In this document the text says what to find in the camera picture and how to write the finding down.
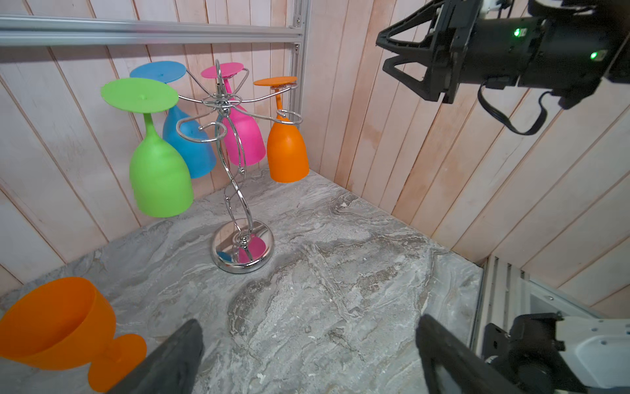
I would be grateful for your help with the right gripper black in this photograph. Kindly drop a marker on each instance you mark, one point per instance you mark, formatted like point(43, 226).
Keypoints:
point(451, 29)

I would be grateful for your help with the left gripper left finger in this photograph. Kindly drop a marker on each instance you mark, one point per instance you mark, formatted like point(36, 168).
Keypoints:
point(171, 368)

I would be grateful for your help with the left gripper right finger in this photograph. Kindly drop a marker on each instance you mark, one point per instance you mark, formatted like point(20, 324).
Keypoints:
point(450, 367)

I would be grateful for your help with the orange wine glass front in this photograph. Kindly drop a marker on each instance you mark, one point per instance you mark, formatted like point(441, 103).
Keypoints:
point(68, 323)

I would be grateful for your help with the orange wine glass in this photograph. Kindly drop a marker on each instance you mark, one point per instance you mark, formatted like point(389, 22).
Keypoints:
point(286, 150)
point(68, 323)

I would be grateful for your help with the green plastic wine glass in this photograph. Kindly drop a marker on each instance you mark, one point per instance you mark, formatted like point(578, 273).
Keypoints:
point(159, 176)

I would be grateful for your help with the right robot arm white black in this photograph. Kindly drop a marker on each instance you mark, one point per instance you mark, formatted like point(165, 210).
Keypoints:
point(556, 196)

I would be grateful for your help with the chrome wine glass rack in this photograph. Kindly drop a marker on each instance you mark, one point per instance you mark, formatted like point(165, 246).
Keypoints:
point(244, 244)

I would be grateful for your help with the orange wine glass rear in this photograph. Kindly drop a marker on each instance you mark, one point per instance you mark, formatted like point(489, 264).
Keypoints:
point(286, 150)

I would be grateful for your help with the pink plastic wine glass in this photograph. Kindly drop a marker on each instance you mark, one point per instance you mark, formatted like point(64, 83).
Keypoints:
point(247, 128)

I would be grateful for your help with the aluminium mounting rail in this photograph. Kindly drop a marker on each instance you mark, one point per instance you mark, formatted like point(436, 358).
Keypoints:
point(508, 292)

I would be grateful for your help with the horizontal aluminium wall profile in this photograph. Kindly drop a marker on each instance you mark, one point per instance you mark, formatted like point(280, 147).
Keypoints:
point(22, 31)

